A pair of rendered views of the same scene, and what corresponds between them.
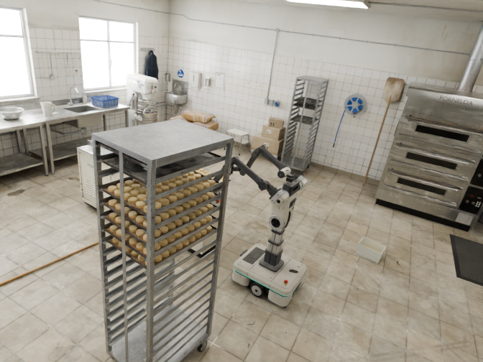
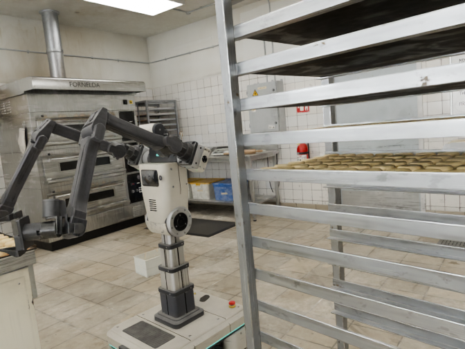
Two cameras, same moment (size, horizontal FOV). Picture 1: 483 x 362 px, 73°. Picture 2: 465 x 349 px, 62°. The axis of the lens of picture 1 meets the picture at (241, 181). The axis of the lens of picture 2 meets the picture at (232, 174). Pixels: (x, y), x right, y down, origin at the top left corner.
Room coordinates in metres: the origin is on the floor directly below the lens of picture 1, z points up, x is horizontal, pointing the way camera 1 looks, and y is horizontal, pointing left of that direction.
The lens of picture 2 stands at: (1.95, 1.46, 1.27)
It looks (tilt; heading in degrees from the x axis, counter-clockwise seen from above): 7 degrees down; 284
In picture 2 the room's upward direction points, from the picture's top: 5 degrees counter-clockwise
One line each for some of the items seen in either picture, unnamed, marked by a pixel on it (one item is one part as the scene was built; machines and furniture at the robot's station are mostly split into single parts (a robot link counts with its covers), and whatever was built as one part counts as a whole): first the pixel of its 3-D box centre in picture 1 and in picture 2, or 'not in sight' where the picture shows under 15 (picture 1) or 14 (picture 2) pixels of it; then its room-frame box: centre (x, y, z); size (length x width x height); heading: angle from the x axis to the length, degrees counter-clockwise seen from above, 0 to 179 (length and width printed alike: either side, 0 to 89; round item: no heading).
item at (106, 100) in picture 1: (105, 100); not in sight; (6.02, 2.72, 0.95); 0.40 x 0.30 x 0.14; 159
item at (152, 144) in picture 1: (163, 260); not in sight; (1.79, 0.46, 0.93); 0.64 x 0.51 x 1.78; 147
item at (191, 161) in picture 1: (165, 159); not in sight; (1.78, 0.46, 1.68); 0.60 x 0.40 x 0.02; 147
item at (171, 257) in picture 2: (274, 246); (174, 277); (2.78, -0.43, 0.49); 0.11 x 0.11 x 0.40; 60
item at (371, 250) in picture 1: (370, 250); (153, 262); (3.57, -1.77, 0.08); 0.30 x 0.22 x 0.16; 56
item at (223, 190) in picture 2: not in sight; (231, 189); (3.33, -4.05, 0.36); 0.47 x 0.38 x 0.26; 67
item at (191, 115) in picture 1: (197, 115); not in sight; (7.17, 1.16, 0.62); 0.72 x 0.42 x 0.17; 72
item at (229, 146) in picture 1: (218, 250); (334, 204); (1.93, 0.10, 0.97); 0.03 x 0.03 x 1.70; 57
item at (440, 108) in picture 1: (440, 155); (79, 160); (5.18, -3.15, 1.00); 1.56 x 1.20 x 2.01; 66
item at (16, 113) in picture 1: (11, 113); not in sight; (4.51, 3.43, 0.94); 0.33 x 0.33 x 0.12
